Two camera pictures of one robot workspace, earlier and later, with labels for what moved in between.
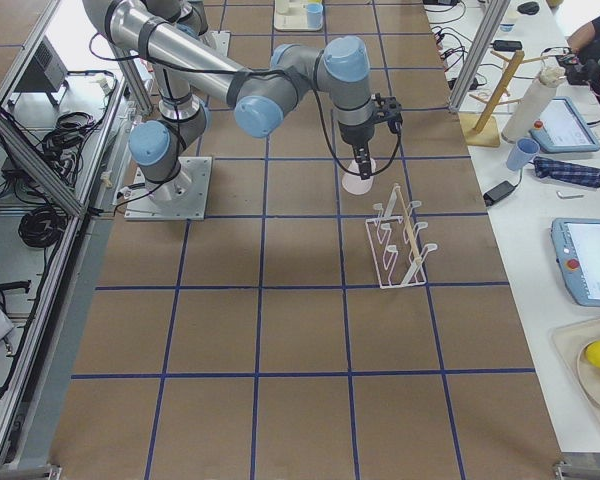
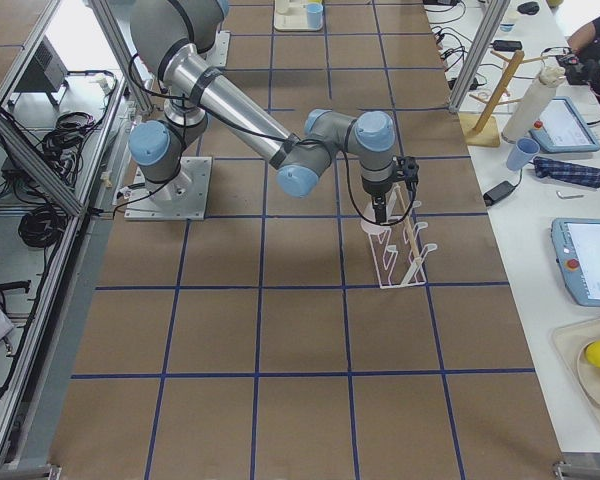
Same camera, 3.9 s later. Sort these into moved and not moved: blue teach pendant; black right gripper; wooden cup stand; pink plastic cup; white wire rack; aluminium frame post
Moved: pink plastic cup; black right gripper
Not moved: white wire rack; aluminium frame post; wooden cup stand; blue teach pendant
